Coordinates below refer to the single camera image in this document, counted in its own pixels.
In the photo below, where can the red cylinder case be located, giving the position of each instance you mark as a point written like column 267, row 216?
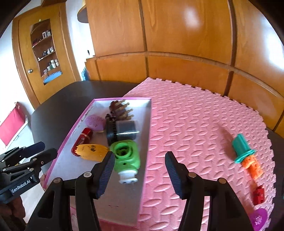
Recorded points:
column 83, row 138

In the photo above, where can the purple oval soap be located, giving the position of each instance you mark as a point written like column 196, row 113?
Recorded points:
column 96, row 123

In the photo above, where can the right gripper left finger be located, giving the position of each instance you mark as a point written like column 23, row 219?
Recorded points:
column 101, row 174

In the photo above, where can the pink storage box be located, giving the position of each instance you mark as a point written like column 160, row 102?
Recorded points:
column 120, row 204

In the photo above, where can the green plug-in device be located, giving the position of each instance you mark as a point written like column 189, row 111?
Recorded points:
column 127, row 161

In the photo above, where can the yellow plastic gadget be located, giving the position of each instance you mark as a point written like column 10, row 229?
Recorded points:
column 92, row 152

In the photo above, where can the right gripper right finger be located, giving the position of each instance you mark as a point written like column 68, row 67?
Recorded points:
column 178, row 175

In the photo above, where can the red bag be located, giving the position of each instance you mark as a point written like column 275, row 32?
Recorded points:
column 12, row 124

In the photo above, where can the teal plastic holder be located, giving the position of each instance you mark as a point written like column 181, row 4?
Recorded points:
column 241, row 148

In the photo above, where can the red small block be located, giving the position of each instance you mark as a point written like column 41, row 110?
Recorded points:
column 258, row 195

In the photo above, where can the pink foam mat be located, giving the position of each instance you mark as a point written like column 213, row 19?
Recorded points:
column 198, row 127

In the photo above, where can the blue foam piece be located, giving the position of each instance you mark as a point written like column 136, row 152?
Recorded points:
column 85, row 75

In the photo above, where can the brown wooden-pin hairbrush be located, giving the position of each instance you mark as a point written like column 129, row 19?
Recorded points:
column 119, row 110

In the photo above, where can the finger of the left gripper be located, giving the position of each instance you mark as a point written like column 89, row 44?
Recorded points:
column 43, row 158
column 29, row 151

